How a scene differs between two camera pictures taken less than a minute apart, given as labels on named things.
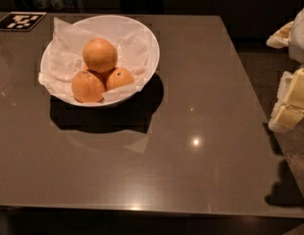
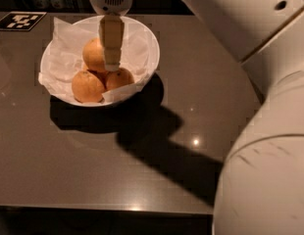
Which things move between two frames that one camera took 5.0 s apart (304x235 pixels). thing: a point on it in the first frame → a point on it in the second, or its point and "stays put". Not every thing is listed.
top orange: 99,55 stays put
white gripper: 299,38 → 110,1
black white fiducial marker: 22,22 stays put
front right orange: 120,77 stays put
